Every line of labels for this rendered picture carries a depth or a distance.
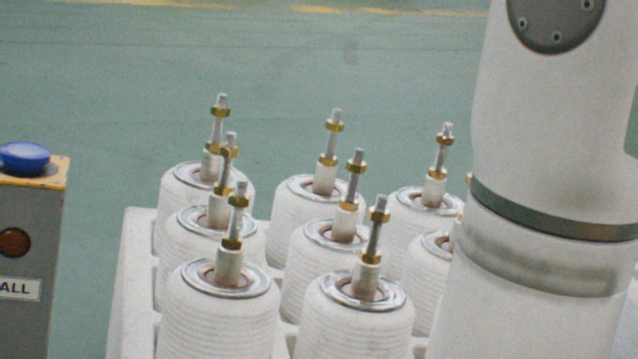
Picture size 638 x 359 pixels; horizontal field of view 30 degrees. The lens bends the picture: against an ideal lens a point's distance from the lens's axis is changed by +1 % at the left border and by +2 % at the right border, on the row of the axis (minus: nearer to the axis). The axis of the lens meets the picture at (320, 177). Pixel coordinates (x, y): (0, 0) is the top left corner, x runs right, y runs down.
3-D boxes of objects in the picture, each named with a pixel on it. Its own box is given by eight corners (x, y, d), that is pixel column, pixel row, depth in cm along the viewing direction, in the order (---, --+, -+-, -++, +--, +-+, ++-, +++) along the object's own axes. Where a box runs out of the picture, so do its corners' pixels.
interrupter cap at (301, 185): (305, 174, 127) (307, 168, 127) (368, 195, 124) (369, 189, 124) (273, 191, 120) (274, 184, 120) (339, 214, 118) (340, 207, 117)
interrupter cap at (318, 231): (361, 264, 107) (362, 257, 106) (288, 238, 109) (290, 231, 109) (392, 241, 113) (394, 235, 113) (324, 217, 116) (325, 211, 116)
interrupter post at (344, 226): (347, 247, 110) (353, 215, 109) (325, 239, 111) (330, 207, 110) (358, 240, 112) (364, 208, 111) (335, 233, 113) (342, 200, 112)
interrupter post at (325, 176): (316, 186, 124) (322, 158, 123) (336, 194, 123) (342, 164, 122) (307, 192, 122) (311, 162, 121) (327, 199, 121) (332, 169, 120)
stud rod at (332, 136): (322, 175, 122) (335, 106, 120) (330, 178, 122) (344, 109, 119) (318, 178, 121) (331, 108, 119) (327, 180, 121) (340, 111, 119)
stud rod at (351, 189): (346, 226, 110) (360, 151, 108) (337, 222, 111) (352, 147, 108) (351, 224, 111) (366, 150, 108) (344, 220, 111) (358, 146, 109)
